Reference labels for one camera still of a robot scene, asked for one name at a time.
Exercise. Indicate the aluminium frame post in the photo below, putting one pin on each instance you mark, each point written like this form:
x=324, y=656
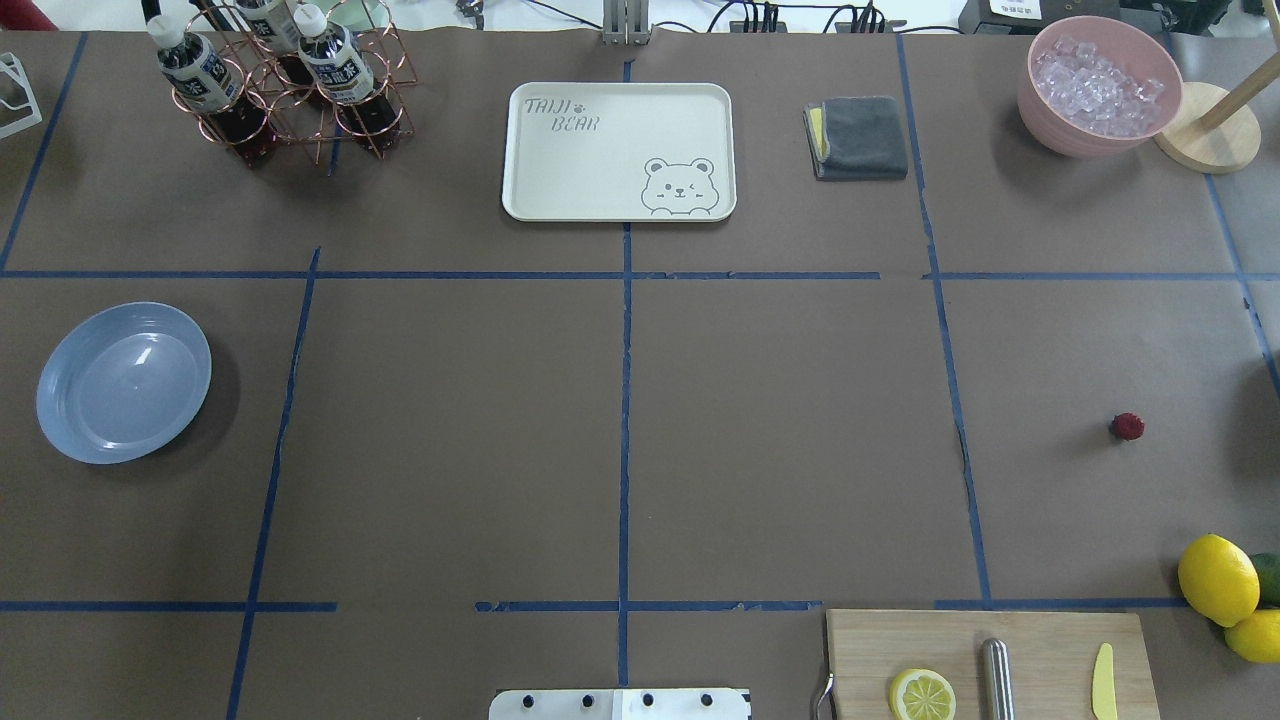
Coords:
x=626, y=22

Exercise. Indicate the rear tea bottle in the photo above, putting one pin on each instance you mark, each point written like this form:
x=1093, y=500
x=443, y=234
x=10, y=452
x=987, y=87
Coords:
x=272, y=24

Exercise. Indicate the pink bowl of ice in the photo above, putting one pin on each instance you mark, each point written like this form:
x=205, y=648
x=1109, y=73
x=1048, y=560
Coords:
x=1094, y=86

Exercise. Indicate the lemon half slice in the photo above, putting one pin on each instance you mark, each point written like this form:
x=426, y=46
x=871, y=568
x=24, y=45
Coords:
x=919, y=693

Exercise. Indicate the white wire rack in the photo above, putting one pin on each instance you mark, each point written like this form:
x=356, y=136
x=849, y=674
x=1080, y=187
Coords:
x=19, y=105

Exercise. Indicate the left tea bottle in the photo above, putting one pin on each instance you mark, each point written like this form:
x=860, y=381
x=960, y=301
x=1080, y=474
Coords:
x=206, y=85

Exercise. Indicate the small yellow lemon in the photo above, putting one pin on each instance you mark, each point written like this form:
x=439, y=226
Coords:
x=1256, y=638

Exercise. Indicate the large yellow lemon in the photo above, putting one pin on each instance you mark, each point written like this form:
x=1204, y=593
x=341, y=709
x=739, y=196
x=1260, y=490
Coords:
x=1218, y=580

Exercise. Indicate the copper wire bottle rack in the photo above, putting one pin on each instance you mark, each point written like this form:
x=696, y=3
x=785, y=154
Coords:
x=273, y=102

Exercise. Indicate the grey folded cloth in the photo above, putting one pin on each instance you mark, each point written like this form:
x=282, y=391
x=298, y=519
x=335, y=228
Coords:
x=856, y=139

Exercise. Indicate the yellow plastic knife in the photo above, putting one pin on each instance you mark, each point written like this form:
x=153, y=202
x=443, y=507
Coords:
x=1103, y=687

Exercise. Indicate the red strawberry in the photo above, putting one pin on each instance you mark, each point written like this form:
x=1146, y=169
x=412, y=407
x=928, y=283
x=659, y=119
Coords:
x=1127, y=427

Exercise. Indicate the cream bear serving tray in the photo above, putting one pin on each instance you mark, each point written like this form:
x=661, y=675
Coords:
x=619, y=152

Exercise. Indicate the right tea bottle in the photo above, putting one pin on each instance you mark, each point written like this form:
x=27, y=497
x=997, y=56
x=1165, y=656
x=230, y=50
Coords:
x=333, y=57

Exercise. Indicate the steel cylinder tool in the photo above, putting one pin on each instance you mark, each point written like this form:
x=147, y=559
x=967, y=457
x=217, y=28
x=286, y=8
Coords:
x=996, y=663

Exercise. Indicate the tea bottle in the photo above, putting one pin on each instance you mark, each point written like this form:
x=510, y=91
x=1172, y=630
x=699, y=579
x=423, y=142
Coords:
x=333, y=57
x=272, y=24
x=206, y=85

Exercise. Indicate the blue plastic plate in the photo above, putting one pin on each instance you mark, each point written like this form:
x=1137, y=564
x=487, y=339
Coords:
x=123, y=383

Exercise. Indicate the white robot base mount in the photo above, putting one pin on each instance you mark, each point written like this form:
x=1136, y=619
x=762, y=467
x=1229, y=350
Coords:
x=623, y=703

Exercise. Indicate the round wooden stand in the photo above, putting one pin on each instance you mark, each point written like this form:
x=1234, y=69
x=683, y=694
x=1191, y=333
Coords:
x=1214, y=131

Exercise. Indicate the green lime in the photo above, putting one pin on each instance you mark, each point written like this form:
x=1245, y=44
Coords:
x=1267, y=568

